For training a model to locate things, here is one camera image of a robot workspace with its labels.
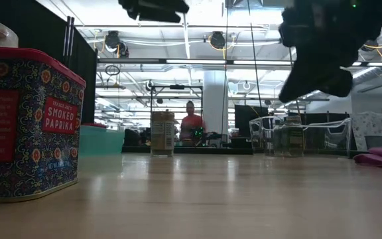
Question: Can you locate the grey chair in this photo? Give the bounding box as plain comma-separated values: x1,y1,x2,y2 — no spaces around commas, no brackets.
365,135,382,150

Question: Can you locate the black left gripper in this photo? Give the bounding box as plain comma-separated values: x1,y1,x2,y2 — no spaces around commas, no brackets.
117,0,190,23

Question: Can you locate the black curtain partition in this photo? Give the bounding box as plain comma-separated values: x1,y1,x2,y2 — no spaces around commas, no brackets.
0,0,98,125

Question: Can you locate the spice jar with green lid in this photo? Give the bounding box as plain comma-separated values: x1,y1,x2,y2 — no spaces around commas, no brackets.
272,121,288,157
285,115,304,157

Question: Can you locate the purple folded cloth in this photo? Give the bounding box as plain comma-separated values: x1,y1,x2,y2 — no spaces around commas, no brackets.
353,145,382,170

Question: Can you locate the black hanging cable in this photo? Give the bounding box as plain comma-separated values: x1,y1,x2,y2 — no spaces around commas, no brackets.
246,0,264,111
222,0,229,118

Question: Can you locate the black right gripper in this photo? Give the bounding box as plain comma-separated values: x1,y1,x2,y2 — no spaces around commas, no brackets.
279,0,377,104

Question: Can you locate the white building column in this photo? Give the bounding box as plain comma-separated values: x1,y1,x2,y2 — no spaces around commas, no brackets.
203,70,229,133

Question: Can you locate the thin metal rod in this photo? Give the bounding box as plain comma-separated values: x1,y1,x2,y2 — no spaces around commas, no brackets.
64,15,70,56
68,17,75,56

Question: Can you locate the black table frame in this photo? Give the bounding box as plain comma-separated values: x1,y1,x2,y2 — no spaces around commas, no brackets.
121,145,255,155

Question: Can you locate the black monitor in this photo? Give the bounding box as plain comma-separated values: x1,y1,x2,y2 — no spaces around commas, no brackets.
234,104,269,139

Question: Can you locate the white patterned board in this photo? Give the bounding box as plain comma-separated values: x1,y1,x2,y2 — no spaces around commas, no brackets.
351,111,382,152

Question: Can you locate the clear plastic bin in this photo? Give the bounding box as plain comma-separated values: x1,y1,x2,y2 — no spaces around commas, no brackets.
249,115,353,157

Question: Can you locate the long ceiling light bar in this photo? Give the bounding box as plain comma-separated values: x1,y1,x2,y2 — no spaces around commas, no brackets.
97,58,382,66

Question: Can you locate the black chair back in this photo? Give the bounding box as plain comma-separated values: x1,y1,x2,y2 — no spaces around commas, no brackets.
124,128,139,149

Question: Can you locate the distant black rig frame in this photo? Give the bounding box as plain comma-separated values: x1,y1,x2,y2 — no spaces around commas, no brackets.
149,84,204,133

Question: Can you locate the person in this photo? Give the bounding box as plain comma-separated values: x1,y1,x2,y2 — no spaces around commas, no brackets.
179,100,207,142

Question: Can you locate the teal plastic bin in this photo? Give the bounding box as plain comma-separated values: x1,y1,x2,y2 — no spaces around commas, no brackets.
79,124,125,155

